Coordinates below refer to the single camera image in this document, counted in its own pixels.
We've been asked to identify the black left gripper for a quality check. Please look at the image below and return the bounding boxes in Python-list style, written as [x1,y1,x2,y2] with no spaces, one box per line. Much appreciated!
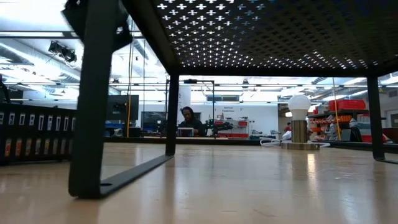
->
[62,0,134,52]

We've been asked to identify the black perforated metal shelf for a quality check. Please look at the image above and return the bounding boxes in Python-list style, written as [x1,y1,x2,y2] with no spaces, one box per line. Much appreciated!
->
[68,0,398,200]

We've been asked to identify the black plastic basket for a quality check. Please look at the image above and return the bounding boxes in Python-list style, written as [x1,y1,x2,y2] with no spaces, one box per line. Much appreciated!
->
[0,103,78,166]

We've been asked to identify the black monitor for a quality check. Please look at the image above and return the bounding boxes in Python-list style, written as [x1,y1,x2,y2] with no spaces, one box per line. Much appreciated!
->
[105,95,140,121]

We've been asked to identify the person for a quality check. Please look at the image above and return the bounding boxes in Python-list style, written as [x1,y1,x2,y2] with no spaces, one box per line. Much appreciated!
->
[177,106,206,137]

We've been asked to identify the red background bins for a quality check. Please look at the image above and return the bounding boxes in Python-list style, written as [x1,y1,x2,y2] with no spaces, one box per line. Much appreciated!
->
[214,120,249,138]

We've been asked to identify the white light bulb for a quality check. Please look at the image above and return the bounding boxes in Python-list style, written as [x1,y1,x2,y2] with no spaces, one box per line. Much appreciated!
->
[287,94,312,121]

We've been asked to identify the brass lamp base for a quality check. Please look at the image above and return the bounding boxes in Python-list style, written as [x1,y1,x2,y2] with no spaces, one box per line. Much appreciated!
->
[280,119,320,151]

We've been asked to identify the shelf rack red bins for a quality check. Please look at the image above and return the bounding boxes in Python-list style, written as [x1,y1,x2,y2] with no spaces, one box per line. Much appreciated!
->
[307,99,389,144]

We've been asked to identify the black ceiling camera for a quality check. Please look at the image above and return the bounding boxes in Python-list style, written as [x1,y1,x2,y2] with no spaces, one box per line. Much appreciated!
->
[48,40,78,63]

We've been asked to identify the black background rig frame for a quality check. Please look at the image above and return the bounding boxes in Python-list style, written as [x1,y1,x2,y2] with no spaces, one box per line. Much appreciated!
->
[164,78,216,138]

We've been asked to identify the thin hanging cord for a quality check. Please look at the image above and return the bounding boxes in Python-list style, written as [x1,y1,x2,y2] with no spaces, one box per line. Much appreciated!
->
[331,77,342,141]

